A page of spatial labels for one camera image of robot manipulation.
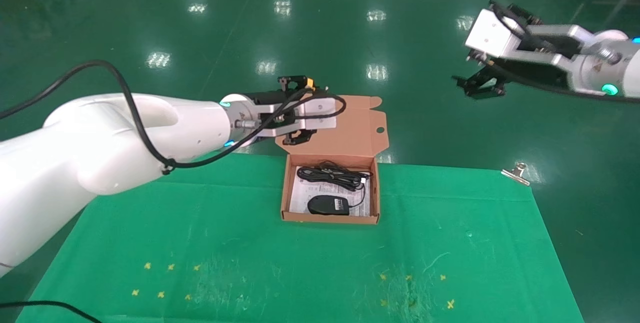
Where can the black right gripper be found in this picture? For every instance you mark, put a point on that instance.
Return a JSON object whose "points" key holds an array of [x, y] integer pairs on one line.
{"points": [[540, 77]]}

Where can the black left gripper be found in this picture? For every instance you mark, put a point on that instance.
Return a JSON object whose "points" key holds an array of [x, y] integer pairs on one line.
{"points": [[270, 99]]}

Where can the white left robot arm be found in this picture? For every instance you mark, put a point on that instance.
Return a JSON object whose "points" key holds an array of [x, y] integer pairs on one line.
{"points": [[100, 148]]}

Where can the open brown cardboard box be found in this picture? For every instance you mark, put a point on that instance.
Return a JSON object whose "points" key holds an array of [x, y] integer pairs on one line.
{"points": [[360, 133]]}

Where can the white printed instruction sheet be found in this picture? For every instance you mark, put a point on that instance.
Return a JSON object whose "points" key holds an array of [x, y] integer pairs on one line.
{"points": [[300, 198]]}

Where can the metal binder clip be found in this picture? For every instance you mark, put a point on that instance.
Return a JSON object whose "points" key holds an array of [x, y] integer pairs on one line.
{"points": [[516, 173]]}

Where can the green table mat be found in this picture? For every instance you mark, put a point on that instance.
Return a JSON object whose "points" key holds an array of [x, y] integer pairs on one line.
{"points": [[300, 263]]}

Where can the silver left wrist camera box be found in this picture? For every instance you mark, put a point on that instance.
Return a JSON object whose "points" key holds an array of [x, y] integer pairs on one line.
{"points": [[320, 115]]}

